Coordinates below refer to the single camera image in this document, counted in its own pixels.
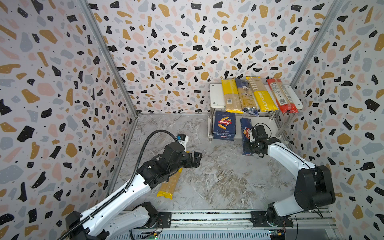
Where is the blue clear spaghetti bag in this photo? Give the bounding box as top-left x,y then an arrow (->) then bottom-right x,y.
235,79 -> 259,116

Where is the yellow clear spaghetti package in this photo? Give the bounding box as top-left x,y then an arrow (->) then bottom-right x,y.
157,168 -> 183,200

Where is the black corrugated cable conduit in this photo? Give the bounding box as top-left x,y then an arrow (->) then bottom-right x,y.
56,129 -> 179,240

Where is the blue Barilla spaghetti box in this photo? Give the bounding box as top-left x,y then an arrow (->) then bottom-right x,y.
240,118 -> 254,156

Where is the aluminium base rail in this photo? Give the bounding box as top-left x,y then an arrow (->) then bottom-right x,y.
115,209 -> 342,240

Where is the blue Barilla rigatoni box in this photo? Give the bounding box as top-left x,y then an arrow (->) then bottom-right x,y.
213,111 -> 236,141

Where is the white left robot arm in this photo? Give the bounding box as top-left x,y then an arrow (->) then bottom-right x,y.
60,142 -> 203,240

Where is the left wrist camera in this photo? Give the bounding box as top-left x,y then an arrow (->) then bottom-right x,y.
177,134 -> 189,151

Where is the white two-tier shelf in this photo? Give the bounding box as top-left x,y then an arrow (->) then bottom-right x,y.
207,81 -> 304,142

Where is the yellow Pastatime spaghetti package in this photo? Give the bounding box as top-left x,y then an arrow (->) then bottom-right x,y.
246,77 -> 278,113

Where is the red spaghetti package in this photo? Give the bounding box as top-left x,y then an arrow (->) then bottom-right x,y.
267,79 -> 299,114

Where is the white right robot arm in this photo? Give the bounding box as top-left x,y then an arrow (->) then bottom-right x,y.
246,125 -> 336,223

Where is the yellow spaghetti package with barcode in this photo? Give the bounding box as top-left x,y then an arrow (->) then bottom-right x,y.
222,79 -> 244,114

